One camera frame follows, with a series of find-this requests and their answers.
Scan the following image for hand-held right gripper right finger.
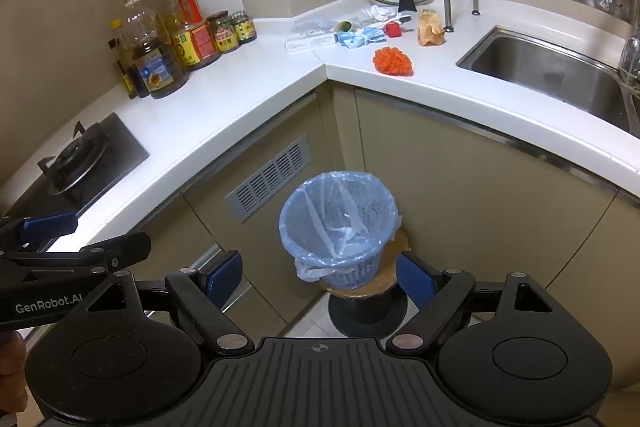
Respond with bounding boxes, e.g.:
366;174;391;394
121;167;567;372
386;251;556;356

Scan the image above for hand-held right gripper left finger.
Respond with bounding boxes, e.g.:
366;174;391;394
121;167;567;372
87;249;255;356

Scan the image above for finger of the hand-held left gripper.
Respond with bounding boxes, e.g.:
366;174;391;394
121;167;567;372
0;213;80;254
0;232;152;280

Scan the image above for blue lined wastebasket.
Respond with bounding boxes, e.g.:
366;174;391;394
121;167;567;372
279;171;402;290

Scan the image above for white green medicine box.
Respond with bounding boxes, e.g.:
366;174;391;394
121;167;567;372
285;33;337;54

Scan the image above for blue face mask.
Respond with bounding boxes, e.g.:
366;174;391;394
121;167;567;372
337;27;387;48

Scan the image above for white foam fruit net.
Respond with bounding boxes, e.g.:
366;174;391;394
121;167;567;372
364;4;401;22

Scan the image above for person's left hand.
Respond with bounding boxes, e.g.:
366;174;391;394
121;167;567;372
0;332;28;415

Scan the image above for round wooden stool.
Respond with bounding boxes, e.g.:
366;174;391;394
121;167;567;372
320;229;413;339

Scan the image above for black gas stove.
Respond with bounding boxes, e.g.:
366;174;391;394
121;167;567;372
0;113;151;228

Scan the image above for silver cabinet vent grille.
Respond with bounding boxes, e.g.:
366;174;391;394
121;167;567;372
225;134;312;223

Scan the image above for beige base cabinet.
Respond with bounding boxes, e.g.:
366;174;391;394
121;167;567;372
0;77;640;358

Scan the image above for small dark sauce bottle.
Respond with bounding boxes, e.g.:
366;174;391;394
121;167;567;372
109;19;140;100

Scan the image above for large dark oil bottle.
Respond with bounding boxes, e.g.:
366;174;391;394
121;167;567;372
117;0;191;100

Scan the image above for red label sauce jar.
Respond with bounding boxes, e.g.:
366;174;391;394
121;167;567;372
165;0;221;72

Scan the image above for large pickle jar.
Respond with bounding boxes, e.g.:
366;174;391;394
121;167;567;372
206;11;241;54

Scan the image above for stainless steel sink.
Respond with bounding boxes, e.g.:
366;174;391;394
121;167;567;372
456;26;640;132

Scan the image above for small pickle jar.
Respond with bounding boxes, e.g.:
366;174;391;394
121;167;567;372
230;9;257;44

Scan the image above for crumpled brown paper bag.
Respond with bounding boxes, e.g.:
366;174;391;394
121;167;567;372
417;9;447;46

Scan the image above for clear bubble wrap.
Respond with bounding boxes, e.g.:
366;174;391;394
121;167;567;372
292;17;337;36

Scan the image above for clear plastic hose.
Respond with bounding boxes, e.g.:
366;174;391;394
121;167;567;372
617;36;640;120

